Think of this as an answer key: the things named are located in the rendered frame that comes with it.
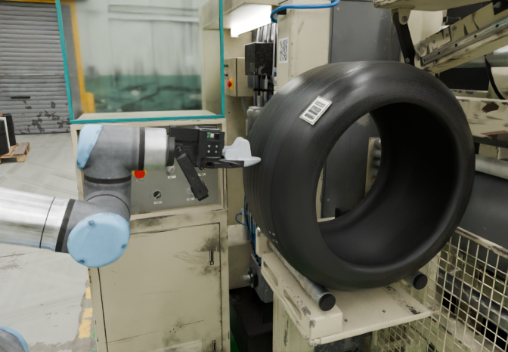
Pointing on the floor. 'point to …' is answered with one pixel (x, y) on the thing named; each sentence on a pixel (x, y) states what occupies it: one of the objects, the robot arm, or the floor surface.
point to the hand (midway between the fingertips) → (255, 162)
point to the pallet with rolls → (7, 140)
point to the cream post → (319, 51)
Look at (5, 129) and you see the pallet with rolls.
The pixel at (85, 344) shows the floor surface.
